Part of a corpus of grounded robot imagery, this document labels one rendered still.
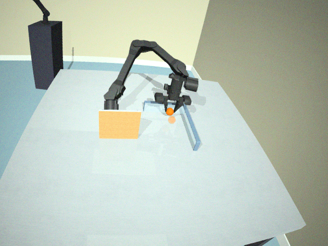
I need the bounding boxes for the low clear corner walls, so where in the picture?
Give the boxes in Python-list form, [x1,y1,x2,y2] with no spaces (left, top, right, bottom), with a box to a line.
[144,103,196,149]

